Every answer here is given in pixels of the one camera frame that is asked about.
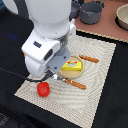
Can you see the red toy tomato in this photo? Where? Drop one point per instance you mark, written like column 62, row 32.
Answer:
column 43, row 89

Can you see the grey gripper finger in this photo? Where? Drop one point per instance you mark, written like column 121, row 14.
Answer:
column 56, row 63

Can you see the yellow butter block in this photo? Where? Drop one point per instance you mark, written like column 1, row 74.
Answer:
column 72, row 65

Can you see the grey pot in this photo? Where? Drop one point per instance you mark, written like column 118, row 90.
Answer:
column 90, row 12
column 75, row 7

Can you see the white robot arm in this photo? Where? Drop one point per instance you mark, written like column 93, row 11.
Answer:
column 50, row 17

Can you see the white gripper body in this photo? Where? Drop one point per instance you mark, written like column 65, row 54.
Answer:
column 39, row 51

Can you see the right grey pot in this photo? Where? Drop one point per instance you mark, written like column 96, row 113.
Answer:
column 90, row 12

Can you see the cream bowl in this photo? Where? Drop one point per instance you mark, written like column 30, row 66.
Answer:
column 122, row 15

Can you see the woven beige placemat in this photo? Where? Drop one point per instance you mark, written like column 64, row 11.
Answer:
column 70, row 103

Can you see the knife with wooden handle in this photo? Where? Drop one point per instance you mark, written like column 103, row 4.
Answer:
column 89, row 58

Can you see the left grey pot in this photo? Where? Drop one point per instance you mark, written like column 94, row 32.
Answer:
column 75, row 7

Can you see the round wooden plate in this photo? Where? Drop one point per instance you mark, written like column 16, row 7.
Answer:
column 69, row 73

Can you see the fork with wooden handle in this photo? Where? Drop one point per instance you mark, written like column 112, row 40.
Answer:
column 68, row 81

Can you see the pink mat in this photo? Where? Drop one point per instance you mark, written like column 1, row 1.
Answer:
column 106, row 26

